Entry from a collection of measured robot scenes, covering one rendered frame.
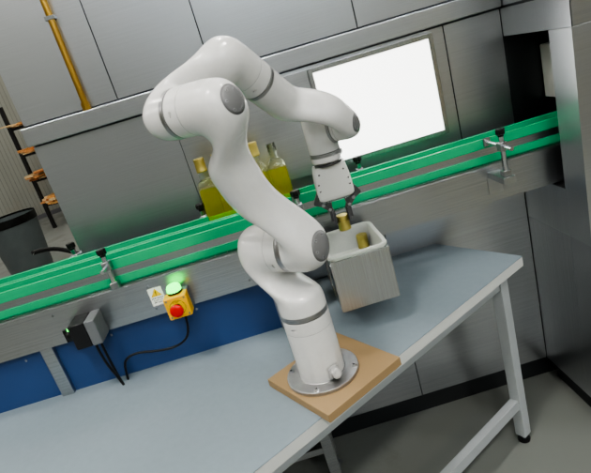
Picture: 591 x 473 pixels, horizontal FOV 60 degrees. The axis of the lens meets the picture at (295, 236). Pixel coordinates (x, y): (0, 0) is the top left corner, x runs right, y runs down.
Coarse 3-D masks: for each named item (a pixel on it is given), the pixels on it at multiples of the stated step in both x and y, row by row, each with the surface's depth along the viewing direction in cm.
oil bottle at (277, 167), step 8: (272, 160) 162; (280, 160) 162; (272, 168) 162; (280, 168) 162; (272, 176) 163; (280, 176) 163; (288, 176) 163; (280, 184) 164; (288, 184) 164; (280, 192) 164; (288, 192) 165
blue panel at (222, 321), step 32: (256, 288) 162; (160, 320) 162; (192, 320) 163; (224, 320) 164; (256, 320) 165; (64, 352) 162; (96, 352) 163; (128, 352) 164; (160, 352) 165; (192, 352) 166; (0, 384) 163; (32, 384) 164
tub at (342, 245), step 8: (360, 224) 160; (368, 224) 158; (328, 232) 160; (336, 232) 160; (344, 232) 160; (352, 232) 160; (360, 232) 161; (368, 232) 160; (376, 232) 149; (336, 240) 161; (344, 240) 161; (352, 240) 161; (376, 240) 150; (384, 240) 142; (336, 248) 161; (344, 248) 161; (352, 248) 161; (368, 248) 140; (376, 248) 140; (328, 256) 142; (336, 256) 140; (344, 256) 140
